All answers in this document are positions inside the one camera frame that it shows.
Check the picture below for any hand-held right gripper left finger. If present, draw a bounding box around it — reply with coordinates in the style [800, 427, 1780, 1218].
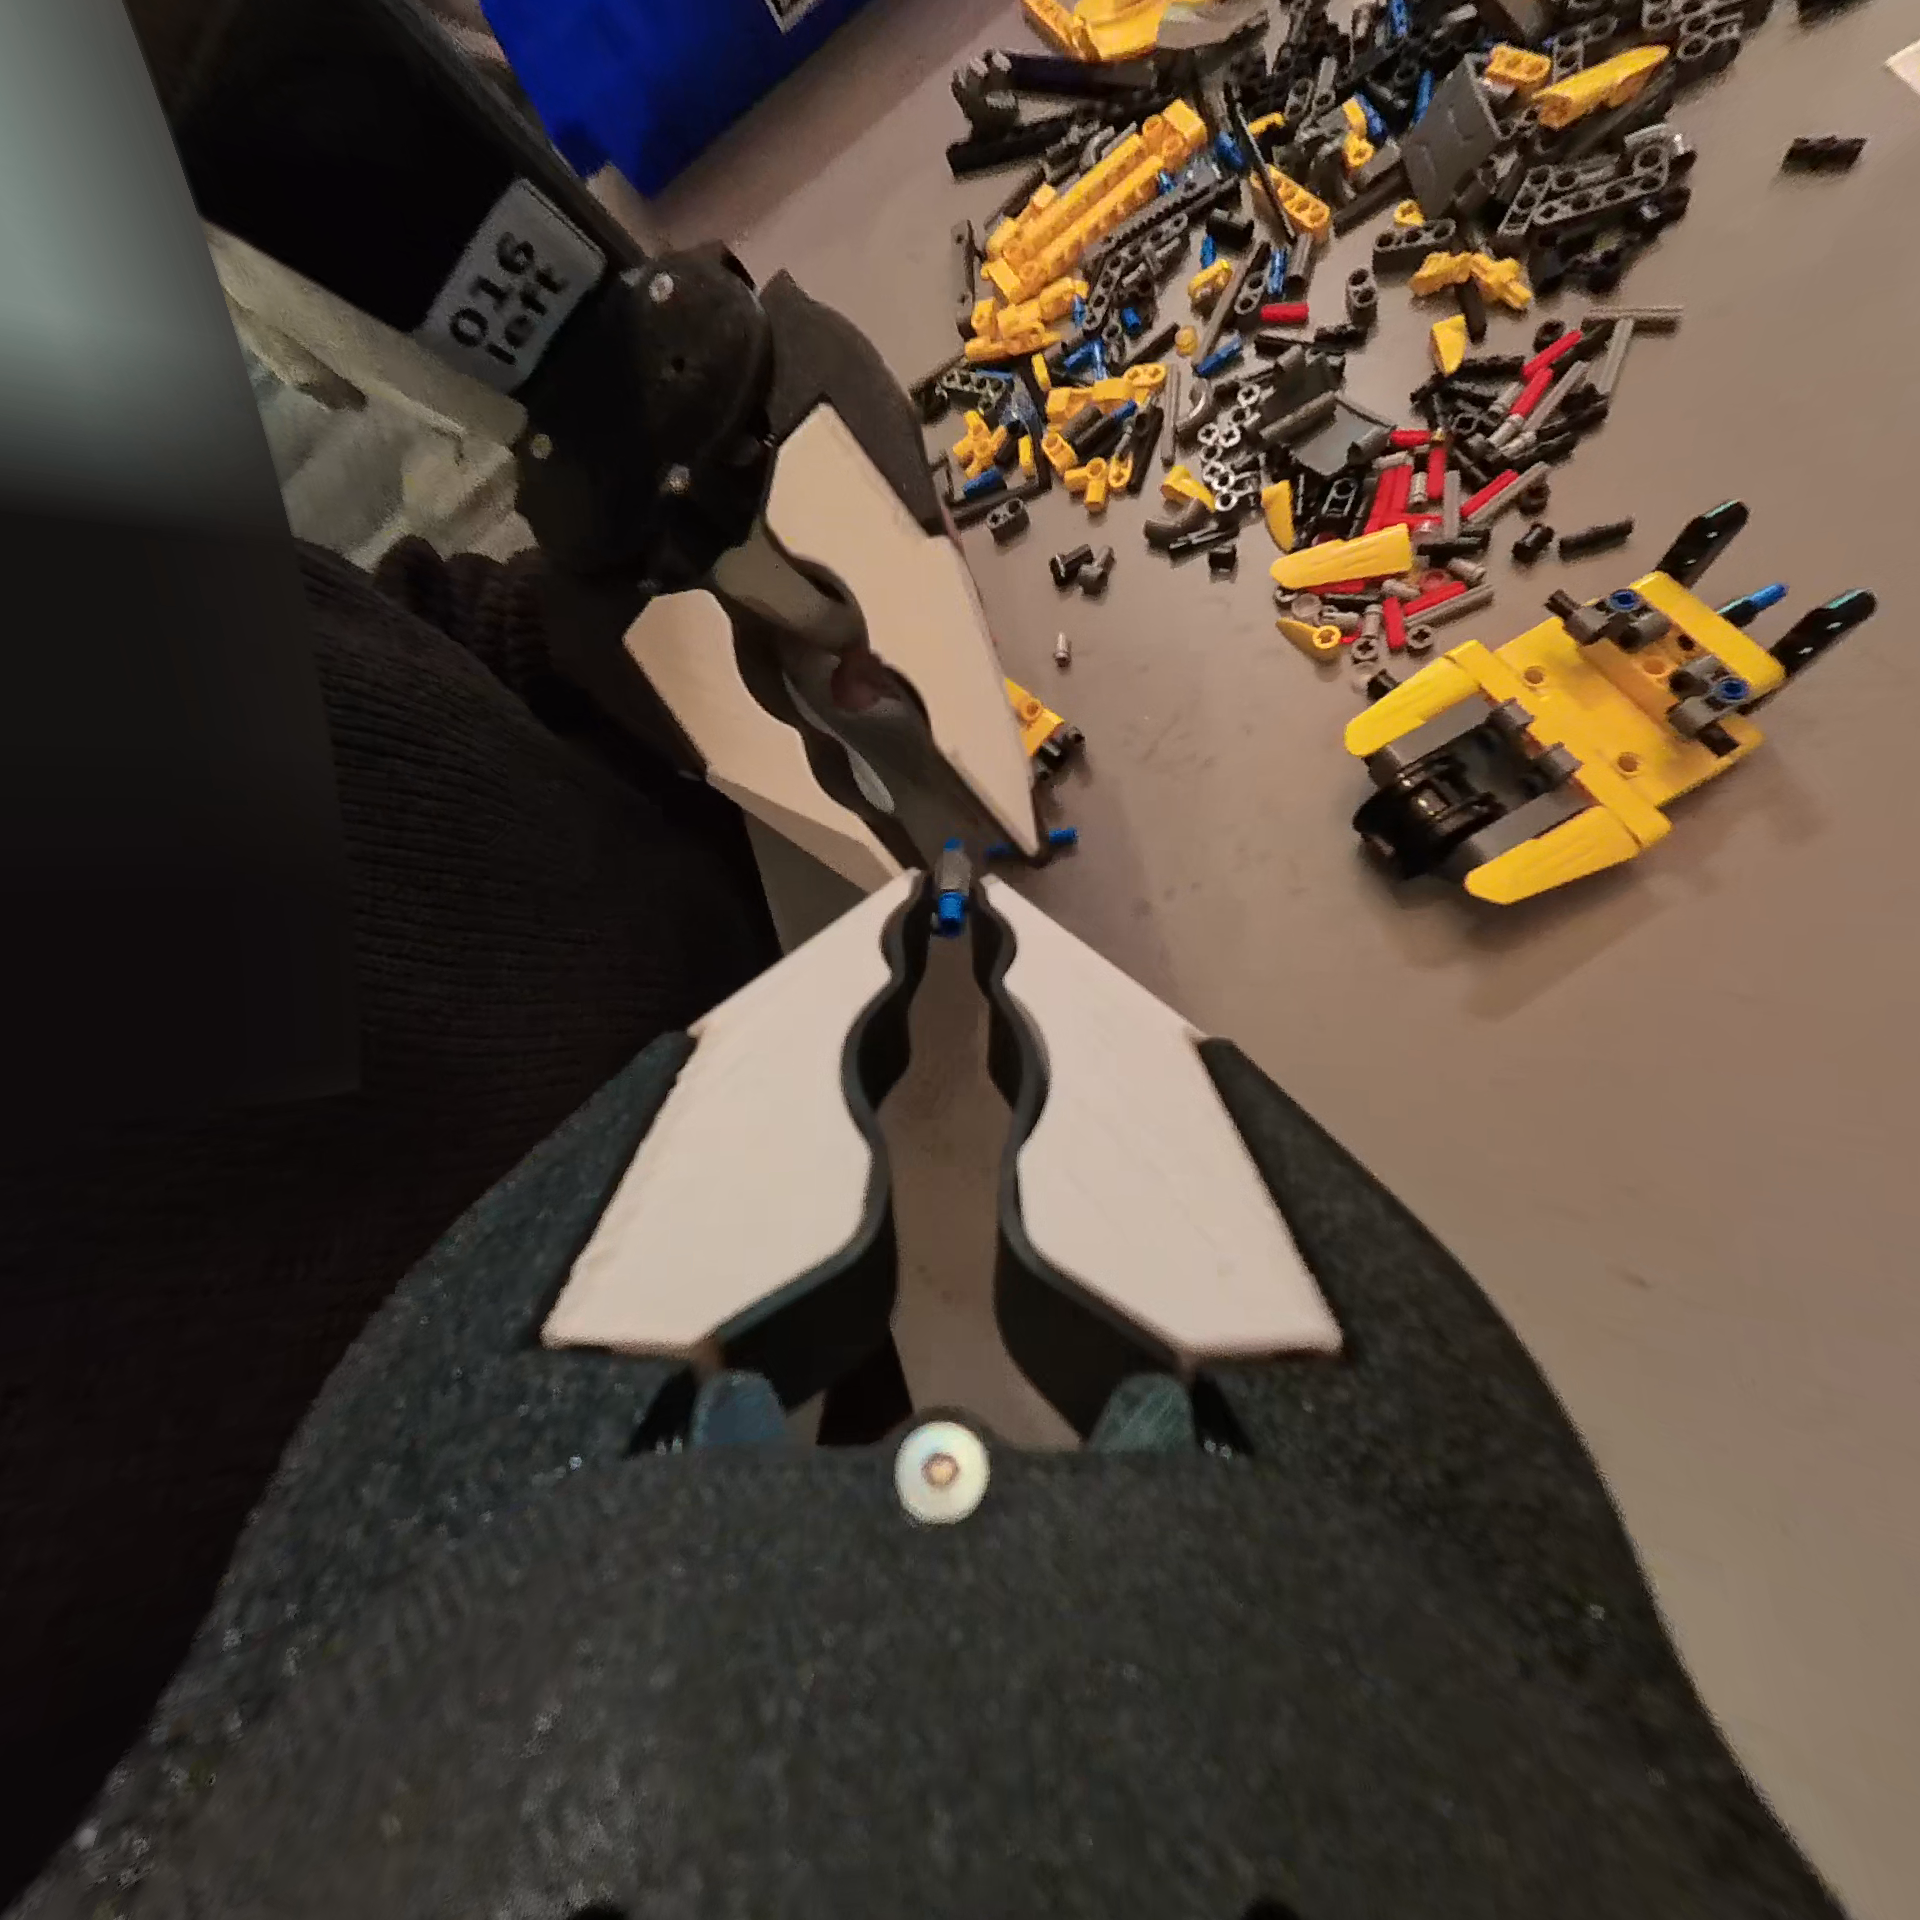
[541, 873, 928, 1369]

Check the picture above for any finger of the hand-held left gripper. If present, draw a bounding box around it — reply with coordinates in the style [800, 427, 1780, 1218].
[618, 585, 915, 899]
[763, 405, 1048, 861]

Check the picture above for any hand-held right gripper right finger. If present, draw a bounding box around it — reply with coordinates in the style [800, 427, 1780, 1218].
[970, 873, 1345, 1370]

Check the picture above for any yellow panel with grey pins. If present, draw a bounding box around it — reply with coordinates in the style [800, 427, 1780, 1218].
[1005, 680, 1085, 775]

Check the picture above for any pile of toy building pieces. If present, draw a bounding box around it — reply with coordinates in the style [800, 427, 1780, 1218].
[915, 0, 1779, 670]

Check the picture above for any person's left forearm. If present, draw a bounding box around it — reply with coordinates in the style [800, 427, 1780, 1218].
[302, 532, 783, 964]

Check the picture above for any person's black clothed body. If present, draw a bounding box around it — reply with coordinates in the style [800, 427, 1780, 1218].
[0, 842, 798, 1730]

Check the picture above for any blue storage bin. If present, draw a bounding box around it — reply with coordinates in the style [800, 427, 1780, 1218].
[480, 0, 870, 200]

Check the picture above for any small yellow toy vehicle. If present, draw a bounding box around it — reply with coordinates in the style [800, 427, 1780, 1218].
[1340, 502, 1880, 909]

